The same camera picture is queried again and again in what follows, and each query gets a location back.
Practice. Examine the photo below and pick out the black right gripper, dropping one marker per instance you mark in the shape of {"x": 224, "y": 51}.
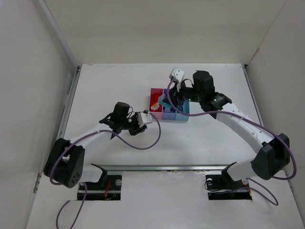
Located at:
{"x": 175, "y": 97}

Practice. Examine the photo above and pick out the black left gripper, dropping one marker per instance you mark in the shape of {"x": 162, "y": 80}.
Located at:
{"x": 136, "y": 130}

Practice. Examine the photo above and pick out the dark purple lego bricks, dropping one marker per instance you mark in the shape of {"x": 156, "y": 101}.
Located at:
{"x": 168, "y": 110}

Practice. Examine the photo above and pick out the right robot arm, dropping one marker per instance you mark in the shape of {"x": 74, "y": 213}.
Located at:
{"x": 272, "y": 152}

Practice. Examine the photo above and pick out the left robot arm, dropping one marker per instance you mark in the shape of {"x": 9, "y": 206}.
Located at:
{"x": 65, "y": 164}

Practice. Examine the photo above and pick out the light blue bin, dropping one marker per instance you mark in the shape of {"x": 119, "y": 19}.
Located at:
{"x": 181, "y": 117}

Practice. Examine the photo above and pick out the dark blue bin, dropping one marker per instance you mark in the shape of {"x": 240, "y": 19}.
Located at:
{"x": 168, "y": 113}

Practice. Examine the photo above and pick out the pink bin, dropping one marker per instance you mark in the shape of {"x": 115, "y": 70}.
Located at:
{"x": 155, "y": 105}

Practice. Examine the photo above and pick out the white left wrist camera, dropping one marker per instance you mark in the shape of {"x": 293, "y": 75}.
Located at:
{"x": 144, "y": 119}

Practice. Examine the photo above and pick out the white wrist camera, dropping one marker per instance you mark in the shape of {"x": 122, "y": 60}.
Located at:
{"x": 144, "y": 119}
{"x": 177, "y": 75}

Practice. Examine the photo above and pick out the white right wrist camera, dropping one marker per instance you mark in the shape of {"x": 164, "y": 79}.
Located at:
{"x": 177, "y": 75}

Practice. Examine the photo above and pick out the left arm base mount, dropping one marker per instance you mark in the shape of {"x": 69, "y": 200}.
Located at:
{"x": 107, "y": 190}

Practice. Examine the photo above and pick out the aluminium frame rail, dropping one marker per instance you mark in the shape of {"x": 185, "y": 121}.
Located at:
{"x": 71, "y": 82}

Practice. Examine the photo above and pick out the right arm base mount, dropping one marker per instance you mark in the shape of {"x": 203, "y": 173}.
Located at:
{"x": 221, "y": 187}

